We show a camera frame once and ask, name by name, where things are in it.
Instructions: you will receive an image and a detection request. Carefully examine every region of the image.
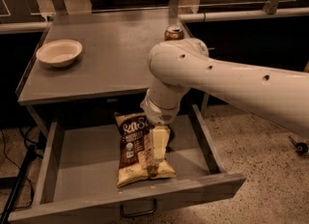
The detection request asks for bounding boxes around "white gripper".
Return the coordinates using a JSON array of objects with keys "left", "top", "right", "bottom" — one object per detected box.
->
[{"left": 140, "top": 91, "right": 180, "bottom": 179}]

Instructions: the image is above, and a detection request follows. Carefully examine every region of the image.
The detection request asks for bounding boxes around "brown sea salt chip bag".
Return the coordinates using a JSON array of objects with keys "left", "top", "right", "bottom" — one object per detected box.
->
[{"left": 114, "top": 112, "right": 176, "bottom": 187}]

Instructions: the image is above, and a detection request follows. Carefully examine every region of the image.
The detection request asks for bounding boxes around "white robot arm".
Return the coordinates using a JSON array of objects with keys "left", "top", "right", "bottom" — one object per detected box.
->
[{"left": 141, "top": 38, "right": 309, "bottom": 139}]

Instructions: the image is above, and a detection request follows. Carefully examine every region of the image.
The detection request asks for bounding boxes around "grey counter cabinet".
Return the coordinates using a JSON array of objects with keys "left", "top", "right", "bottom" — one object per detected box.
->
[{"left": 18, "top": 9, "right": 169, "bottom": 133}]

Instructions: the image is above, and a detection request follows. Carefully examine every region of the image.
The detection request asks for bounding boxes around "grey open drawer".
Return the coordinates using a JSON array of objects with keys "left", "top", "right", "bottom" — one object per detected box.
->
[{"left": 9, "top": 105, "right": 245, "bottom": 224}]

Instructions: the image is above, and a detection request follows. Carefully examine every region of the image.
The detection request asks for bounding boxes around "brown soda can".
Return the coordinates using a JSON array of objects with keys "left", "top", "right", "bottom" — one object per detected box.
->
[{"left": 164, "top": 25, "right": 184, "bottom": 41}]

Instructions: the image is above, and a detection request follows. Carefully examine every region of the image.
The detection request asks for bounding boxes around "black tripod leg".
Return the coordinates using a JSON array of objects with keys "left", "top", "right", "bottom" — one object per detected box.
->
[{"left": 0, "top": 145, "right": 35, "bottom": 224}]

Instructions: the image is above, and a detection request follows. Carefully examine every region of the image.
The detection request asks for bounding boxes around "white paper bowl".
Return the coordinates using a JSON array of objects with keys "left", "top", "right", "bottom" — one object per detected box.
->
[{"left": 36, "top": 40, "right": 83, "bottom": 68}]

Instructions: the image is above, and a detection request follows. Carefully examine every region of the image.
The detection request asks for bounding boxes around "black caster wheel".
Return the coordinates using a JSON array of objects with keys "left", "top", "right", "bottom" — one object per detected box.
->
[{"left": 289, "top": 137, "right": 308, "bottom": 155}]

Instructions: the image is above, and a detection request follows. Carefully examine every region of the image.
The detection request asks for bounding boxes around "black drawer handle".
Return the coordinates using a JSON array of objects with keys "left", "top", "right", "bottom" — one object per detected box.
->
[{"left": 120, "top": 199, "right": 157, "bottom": 218}]

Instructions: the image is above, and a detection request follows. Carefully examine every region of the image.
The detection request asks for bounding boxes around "black floor cable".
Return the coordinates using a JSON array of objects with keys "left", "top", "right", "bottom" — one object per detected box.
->
[{"left": 0, "top": 126, "right": 40, "bottom": 211}]

